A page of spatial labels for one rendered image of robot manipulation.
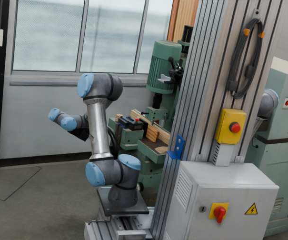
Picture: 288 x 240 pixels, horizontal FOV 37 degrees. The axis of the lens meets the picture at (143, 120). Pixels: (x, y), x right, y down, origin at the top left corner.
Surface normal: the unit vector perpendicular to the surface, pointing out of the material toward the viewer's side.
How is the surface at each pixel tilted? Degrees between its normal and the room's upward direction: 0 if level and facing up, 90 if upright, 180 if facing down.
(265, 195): 90
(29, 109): 90
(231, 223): 90
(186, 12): 87
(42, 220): 0
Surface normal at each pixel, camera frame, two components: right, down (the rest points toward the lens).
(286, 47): -0.84, 0.04
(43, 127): 0.51, 0.38
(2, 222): 0.18, -0.93
